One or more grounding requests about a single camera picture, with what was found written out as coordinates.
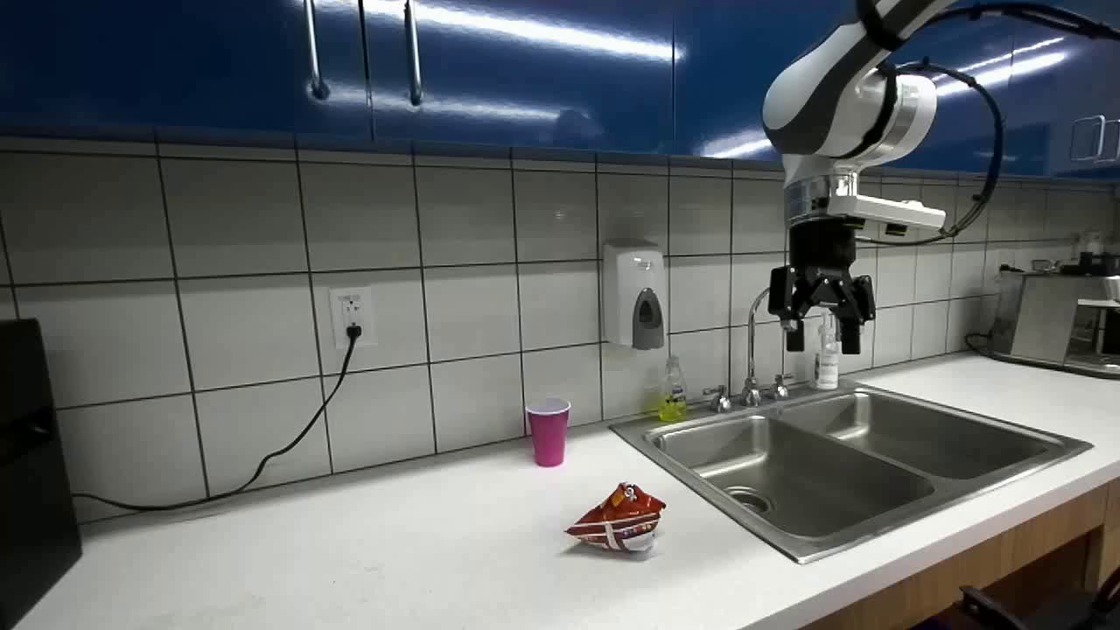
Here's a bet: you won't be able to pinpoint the pink plastic cup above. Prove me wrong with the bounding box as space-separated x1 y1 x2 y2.
524 398 570 467

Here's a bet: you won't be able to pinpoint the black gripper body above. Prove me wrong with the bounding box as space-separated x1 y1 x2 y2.
770 220 875 321

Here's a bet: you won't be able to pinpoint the white wall soap dispenser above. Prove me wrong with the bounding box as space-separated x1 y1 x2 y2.
601 243 668 351

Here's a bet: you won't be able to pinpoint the black appliance on counter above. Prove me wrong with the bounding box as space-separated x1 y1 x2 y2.
0 319 82 630

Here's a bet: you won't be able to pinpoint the green dish soap bottle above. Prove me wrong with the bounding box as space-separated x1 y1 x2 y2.
649 358 691 423

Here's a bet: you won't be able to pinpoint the white wall outlet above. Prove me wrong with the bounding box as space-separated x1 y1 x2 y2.
328 287 375 348

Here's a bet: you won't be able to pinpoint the black power cable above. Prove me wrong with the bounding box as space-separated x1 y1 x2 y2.
71 321 367 519

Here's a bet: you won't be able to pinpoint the red chip packet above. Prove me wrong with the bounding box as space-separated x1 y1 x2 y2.
570 483 666 552

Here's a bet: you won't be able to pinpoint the clear hand soap bottle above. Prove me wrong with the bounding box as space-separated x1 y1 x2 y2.
817 316 843 391

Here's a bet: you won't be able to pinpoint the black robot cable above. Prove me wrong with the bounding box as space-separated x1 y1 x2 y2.
886 0 1120 249

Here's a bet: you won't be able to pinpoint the silver coffee machine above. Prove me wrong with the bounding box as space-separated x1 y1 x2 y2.
992 265 1120 378

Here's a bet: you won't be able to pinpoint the stainless steel double sink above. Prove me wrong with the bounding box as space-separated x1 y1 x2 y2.
617 389 1090 564

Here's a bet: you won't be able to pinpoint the chrome faucet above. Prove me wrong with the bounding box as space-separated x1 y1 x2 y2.
699 292 790 412

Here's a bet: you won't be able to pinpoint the blue upper cabinets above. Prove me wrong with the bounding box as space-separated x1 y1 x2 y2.
0 0 1116 168

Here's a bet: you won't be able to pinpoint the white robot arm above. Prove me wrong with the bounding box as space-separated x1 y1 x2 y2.
764 0 951 353

